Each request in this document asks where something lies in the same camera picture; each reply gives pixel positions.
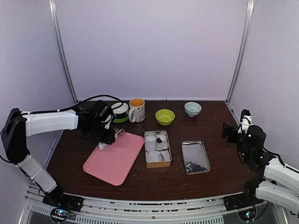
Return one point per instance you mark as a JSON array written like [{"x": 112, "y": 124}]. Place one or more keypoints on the right aluminium table rail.
[{"x": 235, "y": 113}]

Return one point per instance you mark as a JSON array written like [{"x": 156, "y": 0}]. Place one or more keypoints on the left rear aluminium frame post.
[{"x": 62, "y": 55}]

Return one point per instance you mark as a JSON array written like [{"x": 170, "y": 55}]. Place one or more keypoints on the navy white dotted bowl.
[{"x": 120, "y": 110}]

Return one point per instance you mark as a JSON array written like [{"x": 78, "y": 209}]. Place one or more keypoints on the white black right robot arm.
[{"x": 275, "y": 181}]

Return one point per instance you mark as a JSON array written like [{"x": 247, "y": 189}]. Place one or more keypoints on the light blue patterned bowl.
[{"x": 192, "y": 109}]

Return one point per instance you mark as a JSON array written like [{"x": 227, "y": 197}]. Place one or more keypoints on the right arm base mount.
[{"x": 246, "y": 208}]

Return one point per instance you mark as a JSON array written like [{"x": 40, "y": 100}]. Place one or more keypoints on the pink plastic tray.
[{"x": 113, "y": 163}]

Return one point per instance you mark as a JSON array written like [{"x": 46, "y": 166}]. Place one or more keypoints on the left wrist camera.
[{"x": 108, "y": 121}]

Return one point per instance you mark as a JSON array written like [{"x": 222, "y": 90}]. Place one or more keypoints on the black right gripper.
[{"x": 226, "y": 132}]

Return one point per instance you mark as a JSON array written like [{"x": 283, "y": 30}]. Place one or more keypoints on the green saucer plate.
[{"x": 116, "y": 120}]

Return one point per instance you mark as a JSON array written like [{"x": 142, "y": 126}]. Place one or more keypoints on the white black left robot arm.
[{"x": 23, "y": 131}]

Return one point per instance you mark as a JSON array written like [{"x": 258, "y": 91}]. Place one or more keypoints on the aluminium frame post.
[
  {"x": 242, "y": 49},
  {"x": 62, "y": 55}
]

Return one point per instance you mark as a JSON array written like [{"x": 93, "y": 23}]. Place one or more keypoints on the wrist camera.
[
  {"x": 108, "y": 121},
  {"x": 246, "y": 118}
]

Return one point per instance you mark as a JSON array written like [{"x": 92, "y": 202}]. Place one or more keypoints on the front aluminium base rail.
[{"x": 209, "y": 210}]

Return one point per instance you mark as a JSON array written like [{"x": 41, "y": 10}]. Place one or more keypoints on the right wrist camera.
[{"x": 246, "y": 118}]

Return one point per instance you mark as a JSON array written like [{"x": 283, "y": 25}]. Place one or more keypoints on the white paper cupcake liner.
[
  {"x": 166, "y": 156},
  {"x": 164, "y": 145},
  {"x": 153, "y": 156},
  {"x": 150, "y": 143}
]

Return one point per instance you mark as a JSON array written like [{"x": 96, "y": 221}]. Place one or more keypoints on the lime green bowl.
[{"x": 165, "y": 117}]

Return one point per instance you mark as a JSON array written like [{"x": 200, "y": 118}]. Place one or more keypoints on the right rear aluminium frame post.
[{"x": 242, "y": 49}]

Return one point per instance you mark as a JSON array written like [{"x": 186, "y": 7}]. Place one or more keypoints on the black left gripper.
[{"x": 108, "y": 139}]

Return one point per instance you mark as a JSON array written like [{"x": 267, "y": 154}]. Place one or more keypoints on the tan tin box base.
[{"x": 161, "y": 164}]

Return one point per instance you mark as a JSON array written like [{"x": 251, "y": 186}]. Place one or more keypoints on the bear print tin lid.
[{"x": 195, "y": 157}]

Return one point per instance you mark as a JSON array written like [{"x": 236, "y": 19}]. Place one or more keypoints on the floral white mug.
[{"x": 136, "y": 110}]

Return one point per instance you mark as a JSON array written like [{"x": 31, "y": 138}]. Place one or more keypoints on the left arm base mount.
[{"x": 62, "y": 211}]

